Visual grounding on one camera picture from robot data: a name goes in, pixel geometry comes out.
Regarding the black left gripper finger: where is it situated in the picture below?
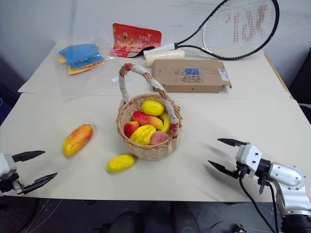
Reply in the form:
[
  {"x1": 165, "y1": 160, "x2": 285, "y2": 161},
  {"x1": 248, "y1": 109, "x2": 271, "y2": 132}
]
[
  {"x1": 22, "y1": 172, "x2": 59, "y2": 195},
  {"x1": 11, "y1": 150, "x2": 46, "y2": 163}
]

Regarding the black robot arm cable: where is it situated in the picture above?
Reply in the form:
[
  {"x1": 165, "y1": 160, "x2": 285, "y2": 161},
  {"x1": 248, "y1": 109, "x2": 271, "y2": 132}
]
[
  {"x1": 267, "y1": 182, "x2": 280, "y2": 233},
  {"x1": 239, "y1": 176, "x2": 272, "y2": 233}
]

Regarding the wicker basket with handle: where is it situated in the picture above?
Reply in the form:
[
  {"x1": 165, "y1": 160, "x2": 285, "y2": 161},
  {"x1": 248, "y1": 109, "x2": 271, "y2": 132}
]
[{"x1": 116, "y1": 62, "x2": 184, "y2": 161}]

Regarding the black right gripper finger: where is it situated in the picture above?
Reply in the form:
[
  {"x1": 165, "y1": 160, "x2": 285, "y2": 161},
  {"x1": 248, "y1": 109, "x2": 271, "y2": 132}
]
[
  {"x1": 217, "y1": 138, "x2": 248, "y2": 147},
  {"x1": 207, "y1": 160, "x2": 240, "y2": 180}
]

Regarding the yellow toy banana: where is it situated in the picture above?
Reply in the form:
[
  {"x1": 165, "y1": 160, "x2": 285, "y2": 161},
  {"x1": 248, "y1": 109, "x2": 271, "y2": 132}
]
[{"x1": 159, "y1": 112, "x2": 171, "y2": 134}]

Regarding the red yellow toy mango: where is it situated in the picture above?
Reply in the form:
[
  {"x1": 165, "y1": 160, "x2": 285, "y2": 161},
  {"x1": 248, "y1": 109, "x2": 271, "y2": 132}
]
[{"x1": 132, "y1": 111, "x2": 164, "y2": 131}]

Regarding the black chair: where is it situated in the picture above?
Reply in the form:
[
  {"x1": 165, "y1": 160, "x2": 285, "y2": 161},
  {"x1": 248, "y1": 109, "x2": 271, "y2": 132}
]
[{"x1": 289, "y1": 46, "x2": 311, "y2": 105}]

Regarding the yellow toy starfruit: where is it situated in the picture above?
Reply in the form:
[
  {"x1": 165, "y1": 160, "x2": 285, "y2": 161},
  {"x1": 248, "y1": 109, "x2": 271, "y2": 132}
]
[{"x1": 129, "y1": 124, "x2": 157, "y2": 146}]

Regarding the beige table cover sheet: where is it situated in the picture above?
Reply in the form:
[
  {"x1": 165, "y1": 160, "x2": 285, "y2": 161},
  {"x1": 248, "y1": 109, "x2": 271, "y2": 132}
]
[
  {"x1": 18, "y1": 42, "x2": 294, "y2": 100},
  {"x1": 0, "y1": 93, "x2": 311, "y2": 203}
]

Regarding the pink toy peach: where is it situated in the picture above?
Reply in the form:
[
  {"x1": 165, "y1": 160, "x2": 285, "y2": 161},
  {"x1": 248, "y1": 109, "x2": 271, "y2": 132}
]
[{"x1": 150, "y1": 131, "x2": 171, "y2": 146}]

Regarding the blue yellow cloth stack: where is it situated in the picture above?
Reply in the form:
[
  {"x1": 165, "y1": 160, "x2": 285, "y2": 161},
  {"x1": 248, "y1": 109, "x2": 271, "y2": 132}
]
[{"x1": 57, "y1": 43, "x2": 105, "y2": 75}]

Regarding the cream plastic cylinder bottle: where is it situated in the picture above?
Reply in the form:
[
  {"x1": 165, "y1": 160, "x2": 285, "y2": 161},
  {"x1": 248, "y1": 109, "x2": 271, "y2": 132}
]
[{"x1": 145, "y1": 50, "x2": 186, "y2": 67}]

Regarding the brown cardboard box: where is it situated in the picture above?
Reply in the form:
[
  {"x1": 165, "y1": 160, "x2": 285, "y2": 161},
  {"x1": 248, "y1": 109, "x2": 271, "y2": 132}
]
[{"x1": 152, "y1": 59, "x2": 232, "y2": 94}]

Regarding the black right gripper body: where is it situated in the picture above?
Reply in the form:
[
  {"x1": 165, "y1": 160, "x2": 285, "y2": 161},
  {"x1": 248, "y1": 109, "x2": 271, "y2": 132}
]
[{"x1": 234, "y1": 162, "x2": 251, "y2": 180}]

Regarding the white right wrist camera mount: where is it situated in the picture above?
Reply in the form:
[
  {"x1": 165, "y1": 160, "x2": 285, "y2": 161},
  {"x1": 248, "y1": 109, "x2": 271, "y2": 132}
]
[{"x1": 235, "y1": 143, "x2": 263, "y2": 178}]

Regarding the red snack bag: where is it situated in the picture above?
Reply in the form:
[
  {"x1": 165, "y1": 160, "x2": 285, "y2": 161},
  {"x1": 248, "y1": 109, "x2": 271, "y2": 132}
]
[{"x1": 109, "y1": 23, "x2": 163, "y2": 59}]

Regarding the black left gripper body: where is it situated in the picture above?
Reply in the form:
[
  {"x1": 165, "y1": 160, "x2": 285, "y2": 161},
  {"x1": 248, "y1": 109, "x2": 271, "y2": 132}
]
[{"x1": 0, "y1": 178, "x2": 25, "y2": 196}]

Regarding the clear plastic bag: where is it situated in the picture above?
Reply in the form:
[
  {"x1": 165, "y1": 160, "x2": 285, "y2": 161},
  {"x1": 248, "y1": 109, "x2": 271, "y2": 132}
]
[{"x1": 54, "y1": 31, "x2": 133, "y2": 102}]

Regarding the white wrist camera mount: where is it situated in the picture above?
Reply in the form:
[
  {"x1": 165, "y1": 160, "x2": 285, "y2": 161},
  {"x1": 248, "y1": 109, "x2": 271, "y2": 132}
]
[
  {"x1": 0, "y1": 153, "x2": 19, "y2": 182},
  {"x1": 235, "y1": 143, "x2": 263, "y2": 178}
]

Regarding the red toy apple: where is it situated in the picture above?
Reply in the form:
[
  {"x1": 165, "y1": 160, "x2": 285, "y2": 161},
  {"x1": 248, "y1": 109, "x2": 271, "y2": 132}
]
[{"x1": 124, "y1": 120, "x2": 140, "y2": 139}]

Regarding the black white tennis racket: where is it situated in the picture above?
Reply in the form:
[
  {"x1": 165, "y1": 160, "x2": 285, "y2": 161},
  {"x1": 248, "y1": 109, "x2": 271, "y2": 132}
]
[{"x1": 143, "y1": 0, "x2": 280, "y2": 61}]

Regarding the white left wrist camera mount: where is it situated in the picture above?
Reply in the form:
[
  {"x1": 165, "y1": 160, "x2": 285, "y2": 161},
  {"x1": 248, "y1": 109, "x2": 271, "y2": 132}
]
[{"x1": 0, "y1": 153, "x2": 19, "y2": 182}]

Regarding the orange yellow toy papaya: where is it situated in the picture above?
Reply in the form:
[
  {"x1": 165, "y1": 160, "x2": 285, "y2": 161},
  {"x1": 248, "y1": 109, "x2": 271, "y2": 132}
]
[{"x1": 62, "y1": 123, "x2": 94, "y2": 157}]

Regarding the large yellow toy lemon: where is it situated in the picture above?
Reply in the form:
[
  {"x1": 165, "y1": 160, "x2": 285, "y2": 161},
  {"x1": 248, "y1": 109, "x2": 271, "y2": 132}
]
[{"x1": 141, "y1": 100, "x2": 165, "y2": 117}]

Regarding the small yellow toy lemon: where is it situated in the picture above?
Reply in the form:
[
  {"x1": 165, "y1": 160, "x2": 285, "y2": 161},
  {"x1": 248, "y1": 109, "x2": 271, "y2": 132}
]
[{"x1": 107, "y1": 154, "x2": 135, "y2": 174}]

